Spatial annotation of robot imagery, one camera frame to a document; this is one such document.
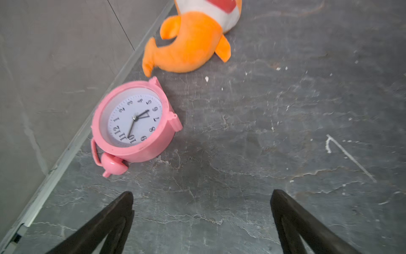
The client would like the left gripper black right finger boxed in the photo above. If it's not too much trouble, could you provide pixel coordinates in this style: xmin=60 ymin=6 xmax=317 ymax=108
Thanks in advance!
xmin=270 ymin=189 xmax=359 ymax=254

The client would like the pink alarm clock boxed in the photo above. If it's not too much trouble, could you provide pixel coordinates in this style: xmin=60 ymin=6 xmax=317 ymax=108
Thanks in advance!
xmin=91 ymin=77 xmax=183 ymax=178

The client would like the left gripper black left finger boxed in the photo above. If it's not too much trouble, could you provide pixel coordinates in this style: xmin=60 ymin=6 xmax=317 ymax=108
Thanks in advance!
xmin=48 ymin=191 xmax=134 ymax=254

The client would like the orange shark plush toy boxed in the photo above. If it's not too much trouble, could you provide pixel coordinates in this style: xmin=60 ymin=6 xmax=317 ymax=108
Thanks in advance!
xmin=142 ymin=1 xmax=242 ymax=77

